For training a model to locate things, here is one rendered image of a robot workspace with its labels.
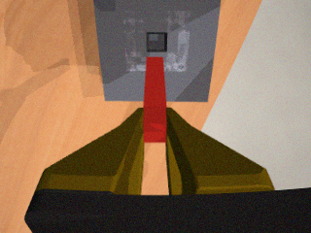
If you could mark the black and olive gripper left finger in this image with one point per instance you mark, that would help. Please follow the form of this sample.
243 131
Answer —
105 163

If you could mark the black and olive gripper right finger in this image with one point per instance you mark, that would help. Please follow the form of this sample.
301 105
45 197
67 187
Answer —
199 164

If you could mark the grey sloped panel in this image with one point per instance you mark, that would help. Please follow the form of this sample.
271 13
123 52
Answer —
183 32

